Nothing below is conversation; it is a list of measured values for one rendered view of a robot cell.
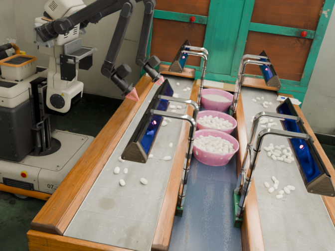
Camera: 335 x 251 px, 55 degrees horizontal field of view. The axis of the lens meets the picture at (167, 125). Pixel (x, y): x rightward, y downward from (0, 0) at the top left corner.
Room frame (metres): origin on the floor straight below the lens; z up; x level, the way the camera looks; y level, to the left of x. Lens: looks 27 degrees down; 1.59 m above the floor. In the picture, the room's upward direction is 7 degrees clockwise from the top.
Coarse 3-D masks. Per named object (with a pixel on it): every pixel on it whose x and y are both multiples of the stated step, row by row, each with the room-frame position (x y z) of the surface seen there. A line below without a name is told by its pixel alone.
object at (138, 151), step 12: (168, 84) 1.41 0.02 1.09; (156, 108) 1.10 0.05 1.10; (144, 120) 0.97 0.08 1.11; (156, 120) 1.05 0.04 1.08; (144, 132) 0.90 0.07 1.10; (156, 132) 0.99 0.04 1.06; (132, 144) 0.82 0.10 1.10; (144, 144) 0.86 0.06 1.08; (132, 156) 0.82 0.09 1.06; (144, 156) 0.82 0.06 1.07
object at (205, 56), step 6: (186, 48) 2.15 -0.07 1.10; (192, 48) 2.14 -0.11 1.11; (198, 48) 2.14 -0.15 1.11; (204, 48) 2.14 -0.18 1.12; (192, 54) 1.99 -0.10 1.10; (198, 54) 1.98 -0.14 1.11; (204, 54) 1.99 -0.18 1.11; (204, 60) 1.99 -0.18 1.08; (204, 66) 1.98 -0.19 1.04; (204, 72) 1.99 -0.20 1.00; (198, 96) 1.99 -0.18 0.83; (198, 102) 1.98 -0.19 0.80
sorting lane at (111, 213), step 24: (120, 144) 1.41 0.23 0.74; (168, 144) 1.47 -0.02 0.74; (120, 168) 1.20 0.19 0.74; (144, 168) 1.22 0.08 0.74; (168, 168) 1.25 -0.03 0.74; (96, 192) 1.02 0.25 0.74; (120, 192) 1.03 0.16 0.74; (144, 192) 1.05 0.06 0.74; (96, 216) 0.88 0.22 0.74; (120, 216) 0.90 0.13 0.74; (144, 216) 0.91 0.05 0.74; (96, 240) 0.77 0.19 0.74; (120, 240) 0.79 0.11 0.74; (144, 240) 0.80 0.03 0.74
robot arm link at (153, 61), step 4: (152, 56) 2.15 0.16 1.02; (156, 56) 2.19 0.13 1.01; (140, 60) 2.14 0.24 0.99; (148, 60) 2.16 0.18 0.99; (152, 60) 2.15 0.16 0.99; (156, 60) 2.14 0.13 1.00; (140, 64) 2.14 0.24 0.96; (144, 64) 2.14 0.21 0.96; (152, 64) 2.14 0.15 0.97; (156, 64) 2.15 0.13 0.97
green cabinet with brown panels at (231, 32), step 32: (160, 0) 2.60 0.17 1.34; (192, 0) 2.57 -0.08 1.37; (224, 0) 2.55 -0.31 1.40; (256, 0) 2.53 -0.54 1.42; (288, 0) 2.50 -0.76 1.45; (320, 0) 2.48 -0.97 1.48; (160, 32) 2.60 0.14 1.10; (192, 32) 2.57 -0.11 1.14; (224, 32) 2.54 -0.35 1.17; (256, 32) 2.52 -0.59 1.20; (288, 32) 2.49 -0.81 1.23; (320, 32) 2.46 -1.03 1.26; (192, 64) 2.57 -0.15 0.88; (224, 64) 2.54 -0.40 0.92; (256, 64) 2.52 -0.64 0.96; (288, 64) 2.49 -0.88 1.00
